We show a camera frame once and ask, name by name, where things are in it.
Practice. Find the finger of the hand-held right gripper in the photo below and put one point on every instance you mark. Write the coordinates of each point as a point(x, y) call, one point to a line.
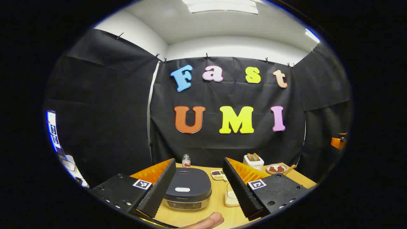
point(337, 142)

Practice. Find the small ceiling light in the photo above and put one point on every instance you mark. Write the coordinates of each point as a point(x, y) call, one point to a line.
point(312, 35)

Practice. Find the brown meat piece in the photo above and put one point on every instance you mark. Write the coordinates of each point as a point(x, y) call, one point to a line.
point(273, 169)
point(280, 169)

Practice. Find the monitor screen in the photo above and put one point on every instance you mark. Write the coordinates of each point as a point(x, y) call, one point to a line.
point(53, 130)

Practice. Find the black silver rice cooker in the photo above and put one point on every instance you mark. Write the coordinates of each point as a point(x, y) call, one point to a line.
point(187, 181)

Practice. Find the white toaster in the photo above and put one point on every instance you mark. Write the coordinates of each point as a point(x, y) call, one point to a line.
point(254, 163)

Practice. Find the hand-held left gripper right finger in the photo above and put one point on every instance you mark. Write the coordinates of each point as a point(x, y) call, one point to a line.
point(241, 190)

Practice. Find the clear box of rice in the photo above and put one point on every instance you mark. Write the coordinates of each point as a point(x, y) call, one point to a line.
point(230, 201)

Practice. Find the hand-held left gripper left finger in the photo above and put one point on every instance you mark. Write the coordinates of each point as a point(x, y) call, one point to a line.
point(159, 187)

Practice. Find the large ceiling light panel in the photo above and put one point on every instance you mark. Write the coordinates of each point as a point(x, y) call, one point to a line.
point(222, 5)

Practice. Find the small plastic bottle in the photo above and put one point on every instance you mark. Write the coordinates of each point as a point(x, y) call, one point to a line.
point(186, 161)

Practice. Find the white divided dish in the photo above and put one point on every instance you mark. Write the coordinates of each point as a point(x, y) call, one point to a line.
point(217, 175)

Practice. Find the white plate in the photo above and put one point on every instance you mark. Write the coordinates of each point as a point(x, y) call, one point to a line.
point(276, 172)

